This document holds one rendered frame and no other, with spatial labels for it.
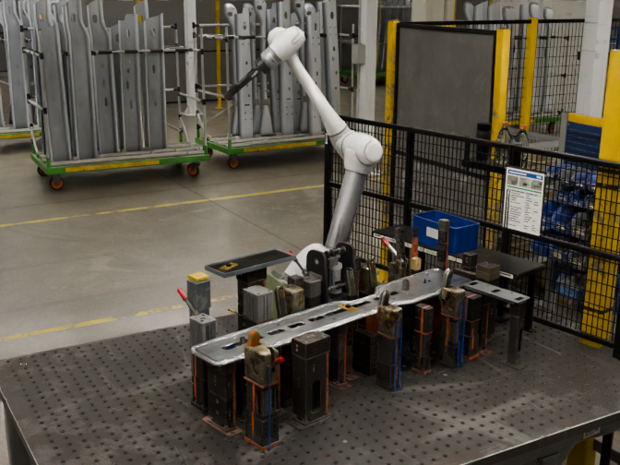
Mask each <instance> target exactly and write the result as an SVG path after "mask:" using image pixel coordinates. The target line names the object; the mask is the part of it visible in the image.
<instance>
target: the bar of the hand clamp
mask: <svg viewBox="0 0 620 465"><path fill-rule="evenodd" d="M394 232H395V237H396V249H397V259H399V260H400V261H401V259H403V260H404V262H403V264H402V261H401V267H402V265H404V266H406V253H405V241H404V234H406V233H407V229H406V228H403V227H398V228H395V230H394Z"/></svg>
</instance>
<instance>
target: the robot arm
mask: <svg viewBox="0 0 620 465"><path fill-rule="evenodd" d="M304 41H305V36H304V34H303V32H302V31H301V30H300V29H299V28H298V27H296V26H294V27H291V28H288V29H284V28H275V29H274V30H272V31H271V32H270V33H269V34H268V44H269V47H270V48H269V47H268V48H267V49H266V50H265V51H264V52H263V53H262V54H261V56H262V57H260V56H259V57H258V58H257V59H256V61H255V64H256V65H257V67H255V68H252V69H251V70H250V71H249V72H248V73H247V74H246V75H245V76H244V77H243V78H242V79H241V80H240V81H238V82H237V83H236V84H234V86H233V87H232V88H230V89H229V90H228V91H227V92H226V93H224V96H225V98H226V99H227V100H229V99H230V98H231V97H232V96H233V95H234V94H236V93H237V92H238V91H239V90H241V89H242V88H243V87H244V86H245V85H246V84H247V83H249V82H250V81H251V80H253V79H254V78H256V77H257V76H258V73H259V72H260V71H262V72H263V74H267V72H268V71H269V70H270V68H272V69H274V68H275V67H276V66H278V65H279V64H280V63H281V62H283V61H285V62H286V63H287V64H288V65H289V67H290V68H291V70H292V72H293V73H294V75H296V77H297V78H298V80H299V82H300V83H301V85H302V86H303V88H304V90H305V92H306V93H307V95H308V96H309V98H310V100H311V101H312V103H313V104H314V105H315V107H316V109H317V111H318V112H319V114H320V116H321V119H322V121H323V123H324V126H325V128H326V130H327V133H328V136H329V139H330V141H331V143H332V145H333V147H334V148H335V150H336V151H337V152H338V153H339V155H340V156H341V157H342V158H343V159H344V167H345V169H346V172H345V174H344V178H343V181H342V185H341V189H340V194H339V197H338V201H337V205H336V207H335V211H334V214H333V218H332V222H331V224H330V228H329V232H328V238H327V240H326V244H325V246H323V245H322V244H310V245H309V246H307V247H306V248H305V249H303V250H302V251H301V252H300V253H299V254H298V255H297V259H298V262H299V263H300V264H301V266H302V267H303V268H304V269H306V255H307V253H308V251H310V250H312V249H316V250H319V251H322V252H325V251H327V250H328V251H329V250H330V249H333V250H334V249H335V248H336V245H337V244H338V243H340V242H345V243H348V242H349V239H350V235H351V231H352V226H353V223H354V219H355V216H356V212H357V209H358V206H359V202H360V199H361V195H362V192H363V189H364V183H365V179H366V176H367V175H368V174H369V173H370V172H371V171H372V170H373V169H374V167H375V165H376V164H377V163H378V162H379V161H380V159H381V158H382V155H383V149H382V146H381V144H380V143H379V141H378V140H377V139H376V138H374V137H372V136H370V135H367V134H364V133H356V132H354V131H352V130H350V128H349V127H348V126H347V125H346V124H345V123H344V121H343V120H342V119H341V118H340V117H339V116H338V115H337V114H336V112H335V111H334V110H333V109H332V107H331V106H330V105H329V103H328V101H327V100H326V98H325V97H324V95H323V94H322V92H321V91H320V90H319V88H318V87H317V85H316V83H315V82H314V81H313V79H311V77H310V76H309V74H308V73H307V72H306V70H305V69H304V67H303V65H302V63H301V62H300V60H299V58H298V56H297V54H296V52H297V51H298V50H299V49H300V48H301V47H302V45H303V44H304ZM295 274H297V275H299V276H302V277H304V275H303V274H302V271H301V269H300V268H299V267H298V265H297V264H296V263H295V262H293V261H292V263H291V264H290V265H289V266H288V267H287V269H286V270H285V271H284V273H283V274H280V273H278V272H277V271H275V270H272V271H271V275H272V276H273V277H275V278H276V279H278V280H280V281H281V282H283V283H284V284H285V285H288V276H291V275H295Z"/></svg>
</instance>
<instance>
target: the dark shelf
mask: <svg viewBox="0 0 620 465"><path fill-rule="evenodd" d="M398 227H403V228H406V229H407V233H406V234H404V241H405V247H409V248H411V239H412V227H410V226H406V225H403V224H398V225H394V226H390V227H387V228H383V229H379V230H375V231H372V237H375V238H378V239H381V237H385V238H386V239H387V240H388V241H389V242H391V243H394V244H395V243H396V237H395V232H394V230H395V228H398ZM418 251H420V252H424V253H426V254H429V255H432V256H437V248H434V247H432V246H429V245H427V244H422V243H419V242H418ZM471 252H473V253H477V254H478V257H477V264H480V263H483V262H485V261H489V262H492V263H496V264H498V265H500V276H501V277H505V278H508V279H511V280H521V279H524V278H526V277H529V276H531V275H534V274H536V273H539V272H542V271H545V265H544V264H540V263H537V262H533V261H530V260H527V259H524V258H520V257H517V256H511V255H508V254H504V253H501V252H497V251H495V250H491V249H488V248H484V247H481V246H478V245H477V249H475V250H471ZM447 260H450V261H453V262H457V263H460V264H462V253H460V254H456V255H453V254H450V253H447Z"/></svg>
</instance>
